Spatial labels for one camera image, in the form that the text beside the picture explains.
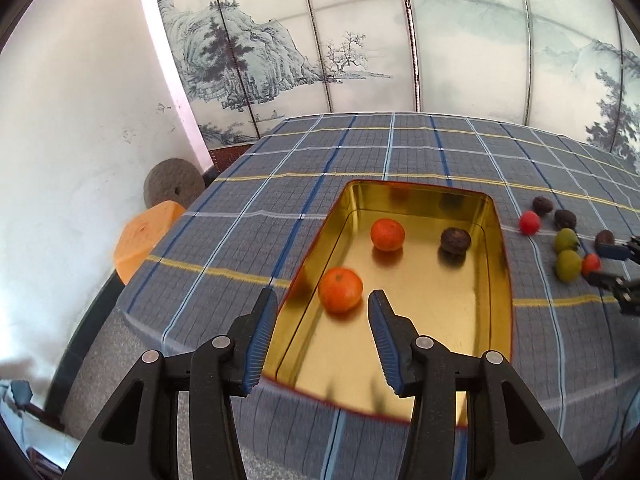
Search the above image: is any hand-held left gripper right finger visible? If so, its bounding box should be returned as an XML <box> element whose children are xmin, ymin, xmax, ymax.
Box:
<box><xmin>367</xmin><ymin>289</ymin><xmax>583</xmax><ymax>480</ymax></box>

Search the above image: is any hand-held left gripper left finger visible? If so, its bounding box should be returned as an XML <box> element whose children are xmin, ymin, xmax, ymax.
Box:
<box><xmin>62</xmin><ymin>287</ymin><xmax>279</xmax><ymax>480</ymax></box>

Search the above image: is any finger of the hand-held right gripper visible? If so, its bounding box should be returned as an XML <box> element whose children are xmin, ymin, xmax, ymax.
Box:
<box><xmin>585</xmin><ymin>271</ymin><xmax>640</xmax><ymax>317</ymax></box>
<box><xmin>598</xmin><ymin>235</ymin><xmax>640</xmax><ymax>263</ymax></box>

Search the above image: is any green round fruit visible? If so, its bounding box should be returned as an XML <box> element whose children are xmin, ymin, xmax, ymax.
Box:
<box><xmin>556</xmin><ymin>250</ymin><xmax>583</xmax><ymax>283</ymax></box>
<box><xmin>553</xmin><ymin>228</ymin><xmax>581</xmax><ymax>254</ymax></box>

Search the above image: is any gold metal tin tray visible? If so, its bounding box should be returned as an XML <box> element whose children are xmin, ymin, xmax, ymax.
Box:
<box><xmin>261</xmin><ymin>179</ymin><xmax>515</xmax><ymax>423</ymax></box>

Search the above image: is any orange tangerine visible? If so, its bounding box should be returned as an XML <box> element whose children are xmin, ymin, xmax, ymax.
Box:
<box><xmin>370</xmin><ymin>218</ymin><xmax>406</xmax><ymax>253</ymax></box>
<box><xmin>318</xmin><ymin>267</ymin><xmax>364</xmax><ymax>315</ymax></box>

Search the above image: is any blue grey plaid tablecloth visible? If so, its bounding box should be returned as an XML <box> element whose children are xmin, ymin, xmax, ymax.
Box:
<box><xmin>114</xmin><ymin>112</ymin><xmax>640</xmax><ymax>480</ymax></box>

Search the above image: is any orange plastic stool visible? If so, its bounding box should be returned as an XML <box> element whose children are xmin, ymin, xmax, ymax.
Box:
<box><xmin>114</xmin><ymin>201</ymin><xmax>187</xmax><ymax>286</ymax></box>

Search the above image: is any grey round millstone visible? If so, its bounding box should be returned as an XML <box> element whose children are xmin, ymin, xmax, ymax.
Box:
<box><xmin>143</xmin><ymin>158</ymin><xmax>205</xmax><ymax>209</ymax></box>

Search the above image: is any small blue object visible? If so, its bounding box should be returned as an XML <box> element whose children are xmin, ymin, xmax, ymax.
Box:
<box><xmin>7</xmin><ymin>380</ymin><xmax>36</xmax><ymax>411</ymax></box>

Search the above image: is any landscape painted folding screen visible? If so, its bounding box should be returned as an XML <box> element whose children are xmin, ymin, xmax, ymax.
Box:
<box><xmin>150</xmin><ymin>0</ymin><xmax>640</xmax><ymax>176</ymax></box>

